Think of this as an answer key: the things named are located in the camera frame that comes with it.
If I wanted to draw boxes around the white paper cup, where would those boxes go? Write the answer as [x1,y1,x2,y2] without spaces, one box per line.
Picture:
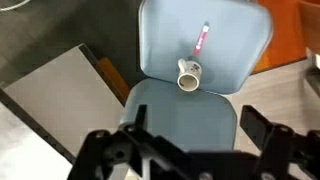
[176,57,204,92]

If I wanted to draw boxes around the red Expo marker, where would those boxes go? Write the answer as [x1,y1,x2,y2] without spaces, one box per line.
[192,21,211,56]

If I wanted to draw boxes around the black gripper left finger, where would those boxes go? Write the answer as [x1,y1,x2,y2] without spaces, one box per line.
[66,104,191,180]

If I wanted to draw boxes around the orange wooden cabinet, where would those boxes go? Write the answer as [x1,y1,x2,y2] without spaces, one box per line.
[250,0,320,75]

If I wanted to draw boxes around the white cable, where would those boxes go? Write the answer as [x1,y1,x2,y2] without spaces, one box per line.
[0,0,32,12]

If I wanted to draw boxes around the grey white box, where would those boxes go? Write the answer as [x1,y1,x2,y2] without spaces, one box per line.
[304,46,320,99]

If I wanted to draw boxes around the brown wooden board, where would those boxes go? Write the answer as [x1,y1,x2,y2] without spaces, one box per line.
[97,57,132,107]

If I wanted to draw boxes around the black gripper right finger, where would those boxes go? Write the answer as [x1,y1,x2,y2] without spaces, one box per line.
[239,104,320,180]

